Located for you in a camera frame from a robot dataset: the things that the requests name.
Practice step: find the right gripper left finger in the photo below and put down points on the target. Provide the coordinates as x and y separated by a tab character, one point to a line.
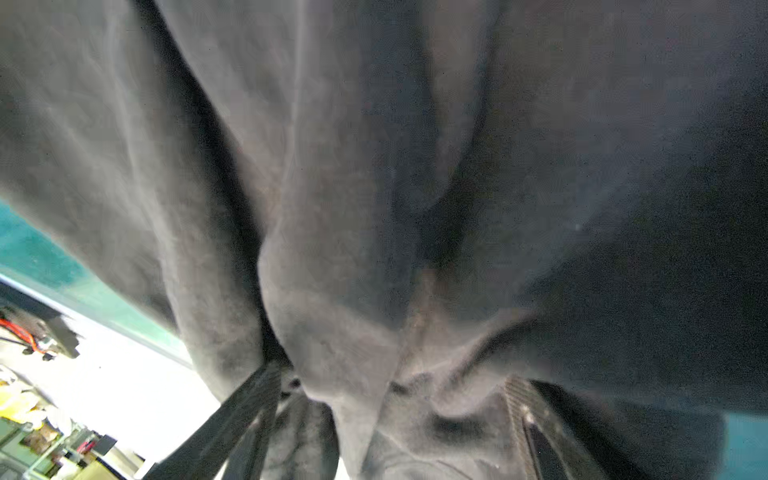
234	441

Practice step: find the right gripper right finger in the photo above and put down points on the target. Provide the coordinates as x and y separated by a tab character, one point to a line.
548	448

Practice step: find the black t shirt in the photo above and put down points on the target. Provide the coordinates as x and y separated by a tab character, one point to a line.
405	203

